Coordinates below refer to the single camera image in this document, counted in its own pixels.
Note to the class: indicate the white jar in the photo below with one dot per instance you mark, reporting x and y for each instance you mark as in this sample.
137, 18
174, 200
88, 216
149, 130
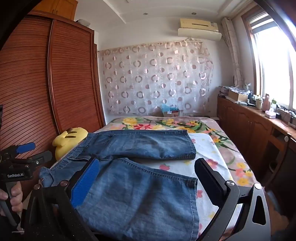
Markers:
259, 103

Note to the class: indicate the wooden overhead cabinet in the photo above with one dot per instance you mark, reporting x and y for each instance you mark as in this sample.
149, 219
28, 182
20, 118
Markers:
57, 8

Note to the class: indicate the wooden framed window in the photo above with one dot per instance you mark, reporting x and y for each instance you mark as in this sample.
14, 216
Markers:
272, 58

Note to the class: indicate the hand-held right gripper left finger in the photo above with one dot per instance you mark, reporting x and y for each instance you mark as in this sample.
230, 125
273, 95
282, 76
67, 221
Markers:
85, 184

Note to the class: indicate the long wooden side cabinet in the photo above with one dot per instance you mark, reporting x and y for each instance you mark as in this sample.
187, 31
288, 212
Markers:
249, 134

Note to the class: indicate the blue denim pants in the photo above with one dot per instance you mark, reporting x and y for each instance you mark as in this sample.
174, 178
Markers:
138, 185

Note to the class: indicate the person's left hand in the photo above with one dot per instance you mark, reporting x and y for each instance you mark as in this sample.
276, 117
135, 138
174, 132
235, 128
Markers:
16, 197

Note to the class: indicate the cardboard box with blue tissue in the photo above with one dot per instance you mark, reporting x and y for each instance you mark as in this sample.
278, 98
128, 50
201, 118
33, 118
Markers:
170, 111

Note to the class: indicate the tied beige window curtain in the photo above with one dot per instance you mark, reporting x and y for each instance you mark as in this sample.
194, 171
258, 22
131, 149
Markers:
233, 53

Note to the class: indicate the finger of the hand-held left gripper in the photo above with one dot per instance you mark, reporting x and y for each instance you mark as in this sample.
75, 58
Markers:
40, 158
26, 147

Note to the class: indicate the white wall air conditioner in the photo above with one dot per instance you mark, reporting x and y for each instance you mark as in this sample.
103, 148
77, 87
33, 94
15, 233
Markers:
198, 29

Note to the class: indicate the white tissue box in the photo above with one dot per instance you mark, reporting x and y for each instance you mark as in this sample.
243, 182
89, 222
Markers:
270, 114

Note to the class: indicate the white strawberry print cloth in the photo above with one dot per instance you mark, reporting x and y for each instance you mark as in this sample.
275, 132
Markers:
208, 153

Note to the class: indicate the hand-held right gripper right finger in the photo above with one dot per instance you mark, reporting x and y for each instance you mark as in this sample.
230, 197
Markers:
209, 183

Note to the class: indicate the pink bottle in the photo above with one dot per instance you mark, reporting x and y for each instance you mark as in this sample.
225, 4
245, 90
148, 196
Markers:
266, 103

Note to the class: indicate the circle patterned sheer curtain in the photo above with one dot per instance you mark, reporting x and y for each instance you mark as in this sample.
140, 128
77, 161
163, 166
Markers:
157, 78

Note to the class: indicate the yellow plush toy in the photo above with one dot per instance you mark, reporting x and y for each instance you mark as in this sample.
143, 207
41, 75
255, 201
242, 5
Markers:
69, 139

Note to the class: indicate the small white box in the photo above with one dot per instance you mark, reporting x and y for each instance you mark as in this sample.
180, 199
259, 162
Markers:
83, 22

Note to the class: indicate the floral bedsheet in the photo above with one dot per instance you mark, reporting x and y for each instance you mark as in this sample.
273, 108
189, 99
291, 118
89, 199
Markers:
208, 129

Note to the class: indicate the brown wooden wardrobe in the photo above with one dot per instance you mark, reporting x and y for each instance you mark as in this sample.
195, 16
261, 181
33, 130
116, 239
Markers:
46, 92

